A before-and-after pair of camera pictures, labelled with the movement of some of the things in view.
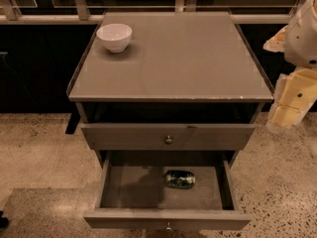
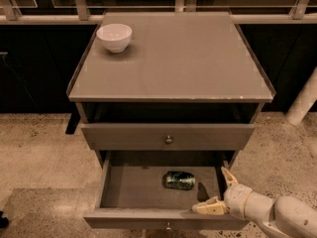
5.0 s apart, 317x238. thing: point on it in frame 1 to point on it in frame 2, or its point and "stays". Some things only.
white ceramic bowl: [114, 37] stays
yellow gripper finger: [295, 94] to [213, 206]
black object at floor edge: [4, 222] stays
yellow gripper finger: [276, 43] to [228, 177]
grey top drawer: [168, 136] stays
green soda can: [180, 178] stays
